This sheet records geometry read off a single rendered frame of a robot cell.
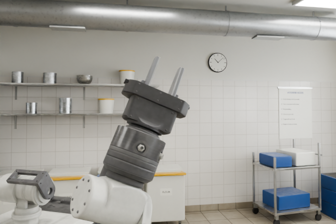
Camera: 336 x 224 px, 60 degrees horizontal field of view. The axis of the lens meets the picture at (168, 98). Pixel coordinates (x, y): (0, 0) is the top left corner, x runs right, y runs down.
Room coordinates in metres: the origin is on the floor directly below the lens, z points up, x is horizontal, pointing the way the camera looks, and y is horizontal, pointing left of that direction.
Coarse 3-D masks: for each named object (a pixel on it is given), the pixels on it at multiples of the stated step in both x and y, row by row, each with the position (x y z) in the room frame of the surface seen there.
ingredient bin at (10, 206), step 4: (36, 168) 4.21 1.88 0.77; (40, 168) 4.21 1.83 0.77; (0, 172) 3.95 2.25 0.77; (4, 172) 3.95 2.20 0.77; (8, 172) 3.95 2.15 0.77; (12, 172) 3.95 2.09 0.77; (0, 176) 3.80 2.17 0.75; (0, 204) 3.56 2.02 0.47; (4, 204) 3.57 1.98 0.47; (8, 204) 3.58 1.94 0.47; (12, 204) 3.59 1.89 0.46; (0, 208) 3.56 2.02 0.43; (4, 208) 3.57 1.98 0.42; (8, 208) 3.58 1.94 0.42; (12, 208) 3.59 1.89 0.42; (0, 212) 3.56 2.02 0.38; (4, 212) 3.57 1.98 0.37
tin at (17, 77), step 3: (12, 72) 3.99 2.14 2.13; (15, 72) 3.98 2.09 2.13; (18, 72) 4.00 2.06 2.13; (21, 72) 4.03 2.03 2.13; (12, 75) 3.99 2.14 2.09; (15, 75) 3.98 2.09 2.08; (18, 75) 4.00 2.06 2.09; (21, 75) 4.04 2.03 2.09; (12, 78) 3.99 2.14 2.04; (15, 78) 3.99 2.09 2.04; (18, 78) 4.00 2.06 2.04; (21, 78) 4.04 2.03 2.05; (12, 81) 3.99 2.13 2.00; (15, 81) 3.99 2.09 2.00; (18, 81) 4.00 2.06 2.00; (21, 81) 4.04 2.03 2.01
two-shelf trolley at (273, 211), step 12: (252, 156) 4.56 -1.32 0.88; (252, 168) 4.57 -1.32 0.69; (276, 168) 4.09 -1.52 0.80; (288, 168) 4.12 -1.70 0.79; (300, 168) 4.18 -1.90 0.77; (252, 180) 4.57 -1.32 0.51; (252, 192) 4.57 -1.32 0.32; (264, 204) 4.43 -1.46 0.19; (312, 204) 4.43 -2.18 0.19; (276, 216) 4.07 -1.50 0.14
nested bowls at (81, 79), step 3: (78, 75) 4.13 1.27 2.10; (81, 75) 4.11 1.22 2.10; (84, 75) 4.11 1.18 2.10; (87, 75) 4.13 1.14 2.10; (90, 75) 4.18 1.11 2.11; (78, 78) 4.13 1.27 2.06; (81, 78) 4.11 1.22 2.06; (84, 78) 4.11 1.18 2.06; (87, 78) 4.13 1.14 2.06; (90, 78) 4.18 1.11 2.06; (78, 81) 4.15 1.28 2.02; (81, 81) 4.13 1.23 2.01; (84, 81) 4.13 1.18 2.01; (87, 81) 4.15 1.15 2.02; (90, 81) 4.20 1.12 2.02
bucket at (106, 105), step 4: (100, 100) 4.18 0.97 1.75; (104, 100) 4.16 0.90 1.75; (108, 100) 4.18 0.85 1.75; (112, 100) 4.23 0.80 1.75; (100, 104) 4.18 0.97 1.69; (104, 104) 4.17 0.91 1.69; (108, 104) 4.18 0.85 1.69; (112, 104) 4.24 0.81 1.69; (100, 108) 4.19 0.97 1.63; (104, 108) 4.17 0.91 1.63; (108, 108) 4.19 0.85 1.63; (112, 108) 4.26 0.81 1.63; (100, 112) 4.20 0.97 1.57; (104, 112) 4.18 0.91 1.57; (108, 112) 4.19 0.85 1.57; (112, 112) 4.28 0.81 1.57
